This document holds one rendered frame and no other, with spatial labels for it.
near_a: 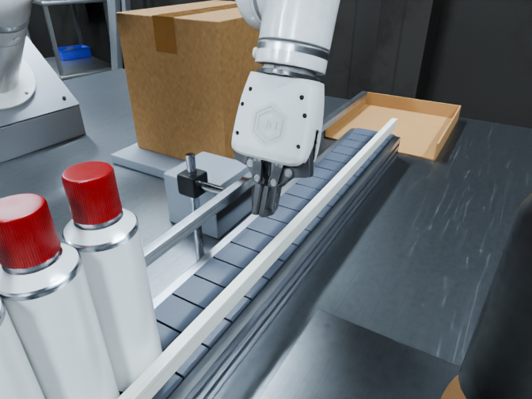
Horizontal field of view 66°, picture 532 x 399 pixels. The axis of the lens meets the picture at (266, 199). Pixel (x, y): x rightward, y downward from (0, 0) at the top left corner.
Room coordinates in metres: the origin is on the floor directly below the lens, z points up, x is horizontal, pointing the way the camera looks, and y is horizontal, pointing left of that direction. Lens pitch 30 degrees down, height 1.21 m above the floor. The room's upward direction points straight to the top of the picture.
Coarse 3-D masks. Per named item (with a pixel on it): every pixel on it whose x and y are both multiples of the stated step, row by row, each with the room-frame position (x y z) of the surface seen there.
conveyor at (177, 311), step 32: (288, 192) 0.58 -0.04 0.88; (256, 224) 0.49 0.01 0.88; (224, 256) 0.42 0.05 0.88; (288, 256) 0.42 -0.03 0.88; (192, 288) 0.36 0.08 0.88; (224, 288) 0.36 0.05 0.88; (256, 288) 0.36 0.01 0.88; (160, 320) 0.31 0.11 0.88; (192, 320) 0.31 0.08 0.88; (224, 320) 0.31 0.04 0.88
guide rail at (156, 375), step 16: (384, 128) 0.78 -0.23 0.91; (368, 144) 0.70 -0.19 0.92; (352, 160) 0.63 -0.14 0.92; (336, 176) 0.57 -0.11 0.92; (320, 192) 0.52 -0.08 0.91; (336, 192) 0.55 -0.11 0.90; (304, 208) 0.47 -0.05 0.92; (320, 208) 0.50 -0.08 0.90; (288, 224) 0.44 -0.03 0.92; (304, 224) 0.45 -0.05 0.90; (272, 240) 0.40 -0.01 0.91; (288, 240) 0.41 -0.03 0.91; (256, 256) 0.37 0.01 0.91; (272, 256) 0.38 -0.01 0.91; (256, 272) 0.35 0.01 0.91; (240, 288) 0.32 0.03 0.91; (224, 304) 0.30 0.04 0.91; (208, 320) 0.28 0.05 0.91; (192, 336) 0.26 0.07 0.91; (176, 352) 0.24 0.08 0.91; (192, 352) 0.25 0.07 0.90; (160, 368) 0.22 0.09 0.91; (176, 368) 0.24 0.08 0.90; (144, 384) 0.21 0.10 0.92; (160, 384) 0.22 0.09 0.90
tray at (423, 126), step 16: (368, 96) 1.19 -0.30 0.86; (384, 96) 1.17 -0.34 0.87; (352, 112) 1.10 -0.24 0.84; (368, 112) 1.12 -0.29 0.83; (384, 112) 1.12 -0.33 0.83; (400, 112) 1.12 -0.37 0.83; (416, 112) 1.12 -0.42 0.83; (432, 112) 1.10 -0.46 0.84; (448, 112) 1.08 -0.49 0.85; (336, 128) 0.99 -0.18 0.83; (368, 128) 0.99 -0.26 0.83; (400, 128) 0.99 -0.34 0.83; (416, 128) 0.99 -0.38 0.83; (432, 128) 0.99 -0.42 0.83; (448, 128) 0.91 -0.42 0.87; (400, 144) 0.89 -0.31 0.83; (416, 144) 0.89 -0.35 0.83; (432, 144) 0.89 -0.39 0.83; (432, 160) 0.81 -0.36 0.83
